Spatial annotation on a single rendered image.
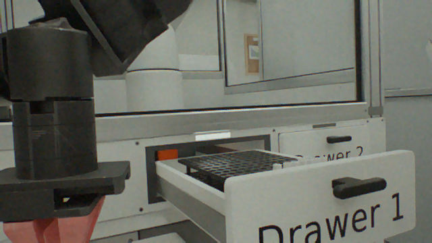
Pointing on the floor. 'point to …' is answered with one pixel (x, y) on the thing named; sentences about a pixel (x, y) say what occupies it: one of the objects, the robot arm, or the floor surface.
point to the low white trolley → (163, 239)
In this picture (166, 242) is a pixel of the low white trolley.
